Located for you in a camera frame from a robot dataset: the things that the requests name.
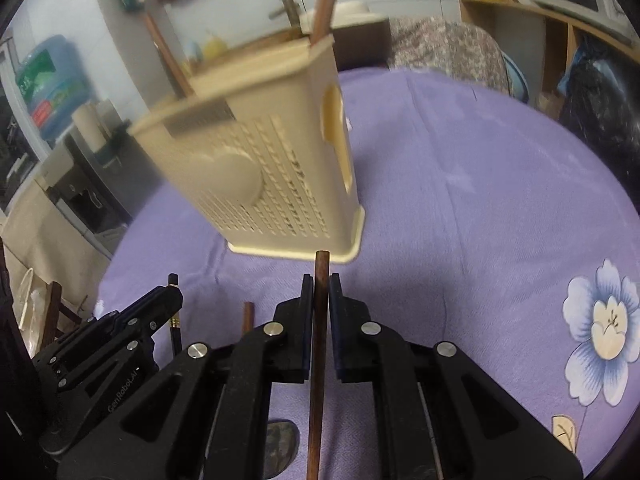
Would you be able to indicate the beige plastic utensil holder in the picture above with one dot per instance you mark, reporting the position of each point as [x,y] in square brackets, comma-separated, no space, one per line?
[280,160]

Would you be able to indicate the white lidded container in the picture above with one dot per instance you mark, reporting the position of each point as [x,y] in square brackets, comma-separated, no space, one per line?
[355,12]

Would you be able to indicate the metal spoon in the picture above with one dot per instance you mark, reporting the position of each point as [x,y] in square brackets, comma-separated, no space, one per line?
[280,445]

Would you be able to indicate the blue basin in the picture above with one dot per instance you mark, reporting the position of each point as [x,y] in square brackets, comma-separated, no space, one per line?
[517,80]

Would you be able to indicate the white paper cup tube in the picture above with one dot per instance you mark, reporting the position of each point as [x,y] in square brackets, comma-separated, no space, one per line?
[90,125]

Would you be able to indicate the brown wooden chopstick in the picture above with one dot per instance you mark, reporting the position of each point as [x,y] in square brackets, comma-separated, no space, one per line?
[248,317]
[317,410]
[327,0]

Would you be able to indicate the grey water dispenser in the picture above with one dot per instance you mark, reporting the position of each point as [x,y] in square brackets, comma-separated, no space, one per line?
[85,195]

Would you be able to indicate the bronze faucet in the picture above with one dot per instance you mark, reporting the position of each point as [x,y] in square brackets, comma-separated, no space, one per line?
[289,12]

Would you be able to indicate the beige fabric panel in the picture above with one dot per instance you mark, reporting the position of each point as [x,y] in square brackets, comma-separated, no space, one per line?
[40,240]

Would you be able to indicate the wooden shelf unit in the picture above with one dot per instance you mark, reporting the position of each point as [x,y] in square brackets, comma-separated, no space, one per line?
[555,35]

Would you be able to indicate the dark brown cabinet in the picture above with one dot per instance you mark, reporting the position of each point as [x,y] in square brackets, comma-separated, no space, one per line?
[362,45]

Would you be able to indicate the black plastic bag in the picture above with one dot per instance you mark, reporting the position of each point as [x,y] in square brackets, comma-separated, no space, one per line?
[600,100]

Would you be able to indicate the purple floral tablecloth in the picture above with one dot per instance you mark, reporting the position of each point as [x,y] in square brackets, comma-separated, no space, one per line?
[450,210]

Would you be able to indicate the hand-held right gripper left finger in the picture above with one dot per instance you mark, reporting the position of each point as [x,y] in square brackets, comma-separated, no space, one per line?
[306,330]

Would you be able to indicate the dark wooden stool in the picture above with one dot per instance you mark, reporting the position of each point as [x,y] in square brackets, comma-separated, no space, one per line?
[52,310]

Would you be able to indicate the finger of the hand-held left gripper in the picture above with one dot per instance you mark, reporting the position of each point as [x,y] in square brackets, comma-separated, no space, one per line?
[160,305]

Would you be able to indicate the yellow soap bottle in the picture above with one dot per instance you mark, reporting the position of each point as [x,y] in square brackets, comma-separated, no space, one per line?
[216,47]

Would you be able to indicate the blue water jug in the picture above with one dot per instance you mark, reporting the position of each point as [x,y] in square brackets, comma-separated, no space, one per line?
[47,85]

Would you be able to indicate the black chopstick gold band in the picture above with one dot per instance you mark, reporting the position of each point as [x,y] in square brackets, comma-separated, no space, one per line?
[175,335]

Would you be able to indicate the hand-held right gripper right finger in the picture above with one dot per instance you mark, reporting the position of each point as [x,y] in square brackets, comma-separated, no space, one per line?
[335,330]

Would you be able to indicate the floral cloth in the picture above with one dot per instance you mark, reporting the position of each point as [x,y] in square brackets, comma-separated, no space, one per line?
[450,50]

